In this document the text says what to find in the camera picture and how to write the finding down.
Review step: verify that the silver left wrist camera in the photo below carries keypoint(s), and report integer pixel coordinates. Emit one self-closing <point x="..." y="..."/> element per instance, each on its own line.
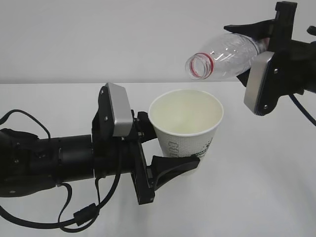
<point x="115" y="116"/>

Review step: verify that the white paper cup green print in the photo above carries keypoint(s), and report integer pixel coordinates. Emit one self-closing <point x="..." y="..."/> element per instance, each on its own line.
<point x="185" y="122"/>

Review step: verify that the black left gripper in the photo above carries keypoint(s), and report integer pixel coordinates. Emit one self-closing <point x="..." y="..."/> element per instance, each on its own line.
<point x="162" y="170"/>

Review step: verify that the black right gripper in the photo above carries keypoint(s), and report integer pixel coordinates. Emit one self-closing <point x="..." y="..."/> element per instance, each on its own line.
<point x="293" y="65"/>

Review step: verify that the clear water bottle red label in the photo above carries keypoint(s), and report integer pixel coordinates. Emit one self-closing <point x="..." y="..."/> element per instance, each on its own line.
<point x="224" y="57"/>

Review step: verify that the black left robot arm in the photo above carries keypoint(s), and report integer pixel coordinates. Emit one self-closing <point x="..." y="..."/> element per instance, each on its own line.
<point x="29" y="164"/>

